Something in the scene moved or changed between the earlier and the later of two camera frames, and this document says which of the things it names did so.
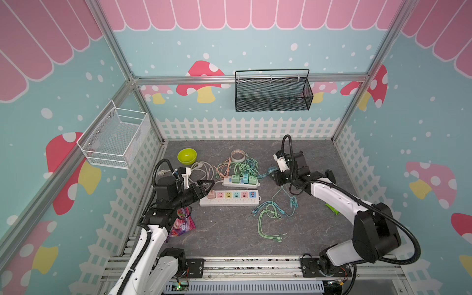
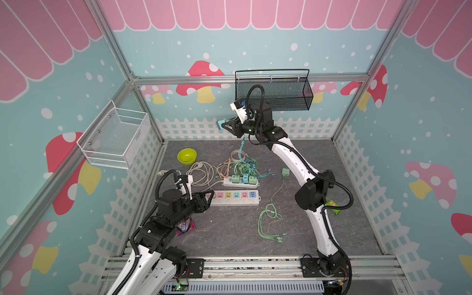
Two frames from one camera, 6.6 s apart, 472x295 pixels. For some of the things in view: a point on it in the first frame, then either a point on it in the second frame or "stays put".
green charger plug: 252,180 stays put
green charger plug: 235,179 stays put
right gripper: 276,175 → 237,126
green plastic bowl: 187,156 stays put
